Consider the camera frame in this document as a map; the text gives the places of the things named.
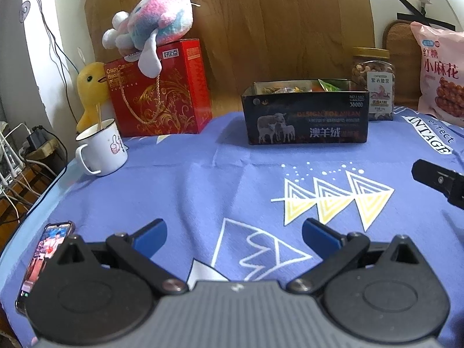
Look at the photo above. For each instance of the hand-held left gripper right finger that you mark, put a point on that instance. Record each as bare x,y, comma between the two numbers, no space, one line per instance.
321,235

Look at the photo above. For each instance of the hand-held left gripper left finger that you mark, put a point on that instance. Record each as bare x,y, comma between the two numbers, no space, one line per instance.
150,237

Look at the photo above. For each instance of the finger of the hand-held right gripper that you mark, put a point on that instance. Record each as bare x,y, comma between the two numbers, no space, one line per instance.
438,181

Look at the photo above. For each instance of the dark tin box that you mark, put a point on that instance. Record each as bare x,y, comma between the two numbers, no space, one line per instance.
308,116

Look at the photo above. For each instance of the yellow-green snack packet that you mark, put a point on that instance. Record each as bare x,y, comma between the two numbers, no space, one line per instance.
329,85

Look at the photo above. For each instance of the blue printed tablecloth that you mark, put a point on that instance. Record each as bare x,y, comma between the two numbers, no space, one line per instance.
217,181

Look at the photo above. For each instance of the white enamel mug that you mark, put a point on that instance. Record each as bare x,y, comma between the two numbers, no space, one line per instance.
108,152

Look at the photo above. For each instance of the smartphone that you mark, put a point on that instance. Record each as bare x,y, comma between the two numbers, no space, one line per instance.
43,250

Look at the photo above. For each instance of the pink snack bag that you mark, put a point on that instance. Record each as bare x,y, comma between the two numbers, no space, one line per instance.
442,72

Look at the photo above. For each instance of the clear nut jar gold lid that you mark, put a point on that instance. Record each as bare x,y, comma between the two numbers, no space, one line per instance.
373,76

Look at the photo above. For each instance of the wooden cutting board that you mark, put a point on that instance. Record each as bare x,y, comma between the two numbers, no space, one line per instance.
400,61

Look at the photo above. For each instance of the wooden side table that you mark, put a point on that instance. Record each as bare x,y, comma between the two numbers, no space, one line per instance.
32,177

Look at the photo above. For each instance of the wooden stick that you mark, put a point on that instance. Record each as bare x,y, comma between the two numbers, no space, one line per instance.
97,116

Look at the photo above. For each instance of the red gift box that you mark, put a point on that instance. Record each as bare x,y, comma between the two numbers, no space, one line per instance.
174,98

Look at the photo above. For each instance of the black power adapter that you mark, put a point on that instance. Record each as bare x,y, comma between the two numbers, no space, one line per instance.
36,138

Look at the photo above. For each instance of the white power strip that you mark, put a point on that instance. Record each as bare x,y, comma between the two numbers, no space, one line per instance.
9,159

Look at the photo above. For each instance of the yellow plush toy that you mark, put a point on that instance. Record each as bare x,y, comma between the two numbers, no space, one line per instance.
90,83

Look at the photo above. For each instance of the black tape strip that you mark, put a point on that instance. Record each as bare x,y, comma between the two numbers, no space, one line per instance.
424,16

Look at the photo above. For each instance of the wooden panel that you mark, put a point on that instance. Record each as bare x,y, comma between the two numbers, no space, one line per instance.
275,25

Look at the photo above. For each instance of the pink and blue plush toy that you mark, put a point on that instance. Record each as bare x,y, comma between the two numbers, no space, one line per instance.
159,14

